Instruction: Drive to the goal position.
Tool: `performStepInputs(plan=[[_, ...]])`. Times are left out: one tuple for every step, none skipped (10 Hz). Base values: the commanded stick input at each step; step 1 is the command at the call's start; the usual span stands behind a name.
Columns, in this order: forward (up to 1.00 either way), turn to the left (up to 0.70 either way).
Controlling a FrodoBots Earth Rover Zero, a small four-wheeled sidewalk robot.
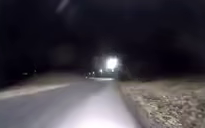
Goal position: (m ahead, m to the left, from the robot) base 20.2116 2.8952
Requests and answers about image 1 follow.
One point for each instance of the street lamp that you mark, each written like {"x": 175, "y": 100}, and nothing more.
{"x": 112, "y": 63}

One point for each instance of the grey asphalt path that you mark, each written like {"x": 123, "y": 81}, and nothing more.
{"x": 90, "y": 108}

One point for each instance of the grass verge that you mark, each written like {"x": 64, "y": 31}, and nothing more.
{"x": 171, "y": 103}

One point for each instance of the pale roadside strip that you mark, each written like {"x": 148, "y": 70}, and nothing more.
{"x": 23, "y": 92}

